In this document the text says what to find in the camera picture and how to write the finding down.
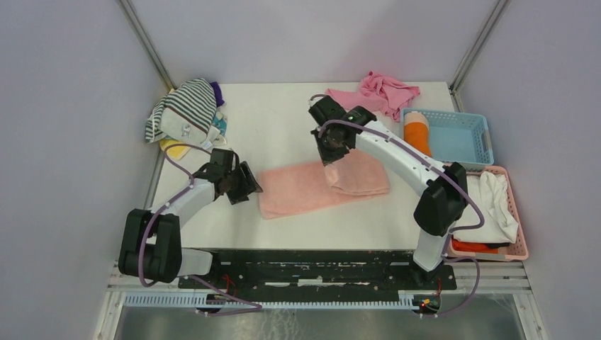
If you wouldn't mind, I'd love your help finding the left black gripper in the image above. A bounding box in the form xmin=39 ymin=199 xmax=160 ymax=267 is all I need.
xmin=224 ymin=161 xmax=262 ymax=205

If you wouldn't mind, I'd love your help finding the light pink towel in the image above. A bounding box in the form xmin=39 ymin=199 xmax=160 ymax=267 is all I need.
xmin=259 ymin=149 xmax=391 ymax=220

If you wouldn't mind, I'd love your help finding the orange cartoon towel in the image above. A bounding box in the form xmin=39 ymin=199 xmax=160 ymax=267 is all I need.
xmin=403 ymin=111 xmax=432 ymax=157

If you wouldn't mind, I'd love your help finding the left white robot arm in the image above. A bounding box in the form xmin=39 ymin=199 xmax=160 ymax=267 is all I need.
xmin=118 ymin=148 xmax=262 ymax=288

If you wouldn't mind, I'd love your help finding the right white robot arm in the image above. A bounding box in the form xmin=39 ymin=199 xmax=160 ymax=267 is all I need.
xmin=308 ymin=94 xmax=468 ymax=289

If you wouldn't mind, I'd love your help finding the teal patterned cloth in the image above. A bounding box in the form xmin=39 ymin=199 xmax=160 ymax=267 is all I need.
xmin=207 ymin=110 xmax=228 ymax=147

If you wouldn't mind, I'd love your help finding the yellow cloth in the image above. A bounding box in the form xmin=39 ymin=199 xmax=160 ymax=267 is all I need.
xmin=159 ymin=138 xmax=191 ymax=161

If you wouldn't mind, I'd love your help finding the pink crumpled towel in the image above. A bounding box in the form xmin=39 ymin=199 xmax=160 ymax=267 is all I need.
xmin=325 ymin=72 xmax=421 ymax=123

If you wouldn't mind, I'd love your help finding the purple cloth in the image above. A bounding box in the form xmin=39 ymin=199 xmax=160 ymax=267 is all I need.
xmin=210 ymin=81 xmax=225 ymax=108

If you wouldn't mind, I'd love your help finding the striped cloth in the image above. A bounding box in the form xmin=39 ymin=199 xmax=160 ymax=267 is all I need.
xmin=144 ymin=78 xmax=219 ymax=146

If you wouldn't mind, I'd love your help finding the blue plastic basket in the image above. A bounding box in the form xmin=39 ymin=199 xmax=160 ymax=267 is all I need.
xmin=402 ymin=108 xmax=494 ymax=171

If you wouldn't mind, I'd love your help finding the orange cloth in basket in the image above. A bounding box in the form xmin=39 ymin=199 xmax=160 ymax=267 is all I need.
xmin=451 ymin=238 xmax=498 ymax=254

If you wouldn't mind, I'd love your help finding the white cloth in basket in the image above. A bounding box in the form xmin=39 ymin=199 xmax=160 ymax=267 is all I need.
xmin=453 ymin=172 xmax=518 ymax=244

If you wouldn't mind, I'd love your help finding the pink plastic basket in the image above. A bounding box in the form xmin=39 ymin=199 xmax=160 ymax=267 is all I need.
xmin=446 ymin=166 xmax=529 ymax=261

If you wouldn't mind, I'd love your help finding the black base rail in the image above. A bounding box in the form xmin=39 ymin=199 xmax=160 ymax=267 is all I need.
xmin=202 ymin=249 xmax=457 ymax=302

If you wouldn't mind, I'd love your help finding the white slotted cable duct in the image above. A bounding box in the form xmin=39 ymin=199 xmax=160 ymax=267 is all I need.
xmin=123 ymin=291 xmax=423 ymax=311

